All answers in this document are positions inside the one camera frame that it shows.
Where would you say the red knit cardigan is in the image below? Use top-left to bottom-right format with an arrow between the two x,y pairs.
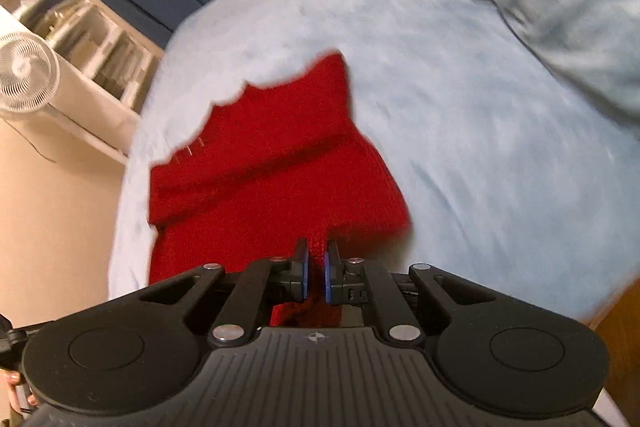
147,51 -> 414,329

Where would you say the white standing fan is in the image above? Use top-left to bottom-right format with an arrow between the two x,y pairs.
0,4 -> 142,164

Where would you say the white shelf unit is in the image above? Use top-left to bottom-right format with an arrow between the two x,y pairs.
0,0 -> 167,114

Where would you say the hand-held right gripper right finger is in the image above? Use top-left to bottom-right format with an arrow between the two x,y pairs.
323,239 -> 498,343

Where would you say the wooden bed frame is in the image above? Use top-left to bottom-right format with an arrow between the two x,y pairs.
584,276 -> 640,410

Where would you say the bed with blue sheet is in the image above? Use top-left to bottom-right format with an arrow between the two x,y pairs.
106,0 -> 640,327

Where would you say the blue-grey fleece blanket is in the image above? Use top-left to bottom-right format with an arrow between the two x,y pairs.
321,0 -> 640,120

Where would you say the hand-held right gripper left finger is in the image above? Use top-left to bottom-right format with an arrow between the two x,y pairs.
137,237 -> 312,349

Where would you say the fan power cable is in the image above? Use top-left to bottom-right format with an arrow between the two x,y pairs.
14,121 -> 58,164

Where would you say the person's left hand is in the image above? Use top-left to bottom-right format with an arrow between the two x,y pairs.
0,369 -> 40,414

